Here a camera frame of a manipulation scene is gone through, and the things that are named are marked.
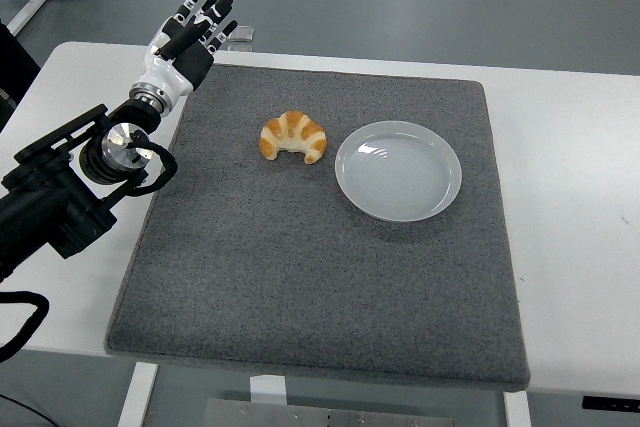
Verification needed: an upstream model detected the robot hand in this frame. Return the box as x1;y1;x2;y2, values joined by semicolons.
130;0;240;112

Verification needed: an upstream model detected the croissant bread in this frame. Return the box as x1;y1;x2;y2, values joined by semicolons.
259;110;328;165

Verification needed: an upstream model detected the pale grey round plate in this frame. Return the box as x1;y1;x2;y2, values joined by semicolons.
333;119;464;223

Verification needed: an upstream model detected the small clear plastic box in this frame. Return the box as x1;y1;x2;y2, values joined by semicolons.
227;25;257;52

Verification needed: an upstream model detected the grey felt mat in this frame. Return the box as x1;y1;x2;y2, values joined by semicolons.
103;62;532;393

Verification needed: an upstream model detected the white table leg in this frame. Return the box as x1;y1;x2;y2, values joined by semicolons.
117;361;160;427
502;390;532;427

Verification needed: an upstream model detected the black table control panel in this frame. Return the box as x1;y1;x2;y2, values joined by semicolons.
582;395;640;413

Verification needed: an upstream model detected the thick black braided cable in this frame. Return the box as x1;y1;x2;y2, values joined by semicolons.
0;290;51;363

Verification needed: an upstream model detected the white table bracket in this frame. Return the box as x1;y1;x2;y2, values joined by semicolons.
248;375;289;406

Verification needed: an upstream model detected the thin black floor cable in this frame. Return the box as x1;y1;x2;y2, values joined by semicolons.
0;390;34;418

